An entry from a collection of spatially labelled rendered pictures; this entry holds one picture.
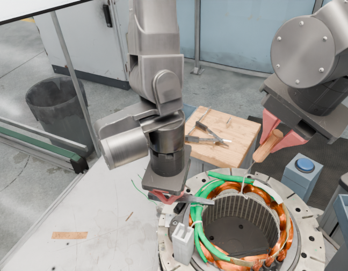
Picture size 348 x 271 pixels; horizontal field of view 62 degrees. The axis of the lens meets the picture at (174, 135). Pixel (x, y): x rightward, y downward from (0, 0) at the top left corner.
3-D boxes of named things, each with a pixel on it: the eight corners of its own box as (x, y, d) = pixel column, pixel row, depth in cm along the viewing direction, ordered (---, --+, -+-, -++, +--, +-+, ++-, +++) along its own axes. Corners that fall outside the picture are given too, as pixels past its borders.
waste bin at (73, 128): (43, 157, 228) (13, 99, 190) (74, 128, 253) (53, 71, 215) (80, 172, 215) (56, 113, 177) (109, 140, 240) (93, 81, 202)
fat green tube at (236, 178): (205, 179, 61) (206, 173, 60) (214, 166, 64) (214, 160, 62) (275, 208, 55) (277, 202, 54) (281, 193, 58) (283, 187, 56)
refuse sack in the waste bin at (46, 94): (31, 138, 214) (11, 99, 190) (66, 108, 239) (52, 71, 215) (72, 153, 200) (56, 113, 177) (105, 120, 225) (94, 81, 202)
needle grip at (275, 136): (252, 161, 43) (273, 135, 39) (252, 152, 44) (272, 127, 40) (262, 164, 43) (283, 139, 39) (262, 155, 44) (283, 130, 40)
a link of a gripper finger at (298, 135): (274, 173, 39) (318, 131, 32) (233, 138, 41) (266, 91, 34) (295, 148, 43) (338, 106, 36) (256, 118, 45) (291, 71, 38)
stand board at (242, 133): (169, 148, 83) (169, 142, 81) (200, 111, 94) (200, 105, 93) (236, 173, 75) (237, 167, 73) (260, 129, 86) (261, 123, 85)
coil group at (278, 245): (266, 261, 52) (270, 250, 49) (276, 233, 56) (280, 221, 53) (275, 265, 51) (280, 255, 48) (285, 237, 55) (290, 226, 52)
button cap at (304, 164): (308, 173, 74) (309, 171, 73) (294, 165, 76) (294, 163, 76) (315, 165, 76) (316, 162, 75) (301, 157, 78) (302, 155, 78)
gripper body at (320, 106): (326, 149, 32) (379, 103, 27) (254, 93, 35) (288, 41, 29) (345, 122, 36) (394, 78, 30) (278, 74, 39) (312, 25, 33)
